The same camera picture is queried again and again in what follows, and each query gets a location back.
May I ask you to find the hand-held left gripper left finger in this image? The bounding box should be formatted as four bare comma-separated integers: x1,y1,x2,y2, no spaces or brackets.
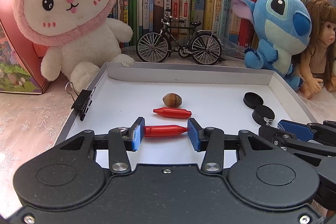
54,117,145,174

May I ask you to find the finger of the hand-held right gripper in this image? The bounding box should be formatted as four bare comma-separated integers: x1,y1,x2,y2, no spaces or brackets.
259,125,336,174
278,120,336,146

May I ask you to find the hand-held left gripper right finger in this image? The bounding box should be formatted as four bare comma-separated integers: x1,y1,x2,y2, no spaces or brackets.
187,118,279,174

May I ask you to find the red crayon with end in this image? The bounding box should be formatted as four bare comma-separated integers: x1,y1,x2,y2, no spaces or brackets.
144,125,189,138

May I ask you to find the red crayon with tapered ends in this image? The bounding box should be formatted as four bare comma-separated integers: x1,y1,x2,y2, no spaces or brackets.
153,107,193,119

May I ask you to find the small black round cap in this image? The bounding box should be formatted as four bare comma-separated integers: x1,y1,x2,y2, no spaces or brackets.
252,105,276,123
243,92,264,110

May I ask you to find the grey cardboard box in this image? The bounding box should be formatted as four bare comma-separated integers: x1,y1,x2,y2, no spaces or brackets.
54,61,319,169

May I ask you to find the large brown acorn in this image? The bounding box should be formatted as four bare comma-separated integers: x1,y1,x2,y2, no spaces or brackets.
162,93,182,108

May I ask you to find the black binder clip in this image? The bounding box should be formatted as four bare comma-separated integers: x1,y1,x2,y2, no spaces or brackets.
65,82,96,121

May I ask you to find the brown haired baby doll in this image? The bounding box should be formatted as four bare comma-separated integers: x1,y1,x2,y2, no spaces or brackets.
297,0,336,101

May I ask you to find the miniature black bicycle model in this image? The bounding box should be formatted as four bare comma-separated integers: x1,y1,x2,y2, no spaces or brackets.
136,11,226,65

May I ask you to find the blue alien plush toy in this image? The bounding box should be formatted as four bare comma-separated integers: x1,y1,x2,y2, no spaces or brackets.
230,0,312,90

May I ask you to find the pink triangular toy house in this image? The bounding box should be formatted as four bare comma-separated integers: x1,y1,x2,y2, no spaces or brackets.
0,0,51,95

